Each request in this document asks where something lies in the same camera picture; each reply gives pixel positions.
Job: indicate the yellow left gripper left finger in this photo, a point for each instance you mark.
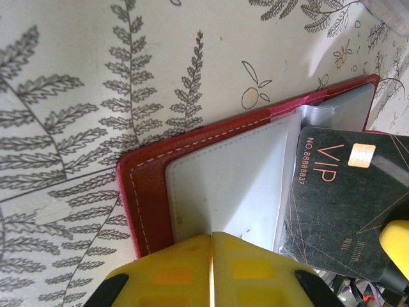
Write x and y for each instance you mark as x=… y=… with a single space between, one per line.
x=159 y=278

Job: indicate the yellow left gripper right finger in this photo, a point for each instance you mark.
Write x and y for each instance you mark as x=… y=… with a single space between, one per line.
x=262 y=281

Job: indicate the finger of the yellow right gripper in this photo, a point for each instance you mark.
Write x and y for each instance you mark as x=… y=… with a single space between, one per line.
x=397 y=246

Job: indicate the black VIP card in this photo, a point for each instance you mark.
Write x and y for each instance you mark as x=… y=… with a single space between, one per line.
x=335 y=208

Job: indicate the red card holder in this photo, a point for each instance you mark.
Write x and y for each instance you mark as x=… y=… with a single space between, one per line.
x=150 y=192

